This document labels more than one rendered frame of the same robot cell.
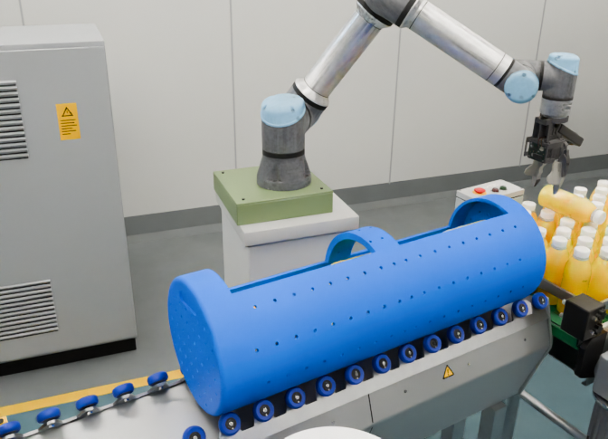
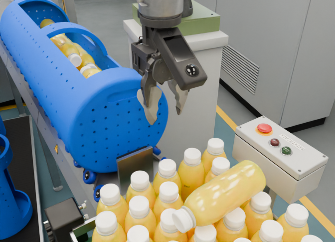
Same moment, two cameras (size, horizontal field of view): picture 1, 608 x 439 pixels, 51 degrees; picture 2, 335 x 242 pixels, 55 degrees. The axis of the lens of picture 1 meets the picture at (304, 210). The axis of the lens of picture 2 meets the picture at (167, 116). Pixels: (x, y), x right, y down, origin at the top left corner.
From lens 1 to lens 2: 2.02 m
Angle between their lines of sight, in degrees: 76
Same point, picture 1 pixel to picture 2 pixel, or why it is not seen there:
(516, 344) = (81, 194)
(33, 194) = (267, 16)
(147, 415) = not seen: hidden behind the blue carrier
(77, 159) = (288, 5)
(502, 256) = (51, 95)
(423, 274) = (31, 57)
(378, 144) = not seen: outside the picture
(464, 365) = (61, 157)
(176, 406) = not seen: hidden behind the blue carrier
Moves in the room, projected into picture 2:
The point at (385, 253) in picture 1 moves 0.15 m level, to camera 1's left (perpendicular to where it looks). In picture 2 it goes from (39, 32) to (52, 17)
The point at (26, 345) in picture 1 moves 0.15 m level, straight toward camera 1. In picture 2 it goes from (244, 92) to (230, 96)
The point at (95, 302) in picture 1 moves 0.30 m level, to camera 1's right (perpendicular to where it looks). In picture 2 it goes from (269, 94) to (281, 116)
